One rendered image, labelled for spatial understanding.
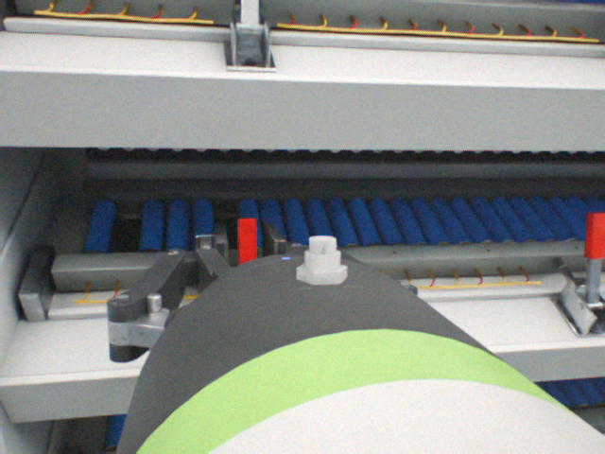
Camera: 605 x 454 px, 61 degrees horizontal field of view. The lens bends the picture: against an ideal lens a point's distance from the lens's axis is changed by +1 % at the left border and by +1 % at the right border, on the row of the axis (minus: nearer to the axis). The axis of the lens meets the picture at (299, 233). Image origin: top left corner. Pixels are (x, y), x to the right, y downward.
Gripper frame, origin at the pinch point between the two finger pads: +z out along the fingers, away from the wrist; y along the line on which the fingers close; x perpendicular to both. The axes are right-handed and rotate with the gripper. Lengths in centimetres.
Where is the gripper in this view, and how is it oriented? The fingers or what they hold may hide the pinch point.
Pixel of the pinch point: (247, 252)
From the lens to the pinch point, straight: 34.5
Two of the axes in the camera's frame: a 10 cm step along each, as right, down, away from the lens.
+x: 0.1, -9.8, -1.8
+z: -1.7, -1.8, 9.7
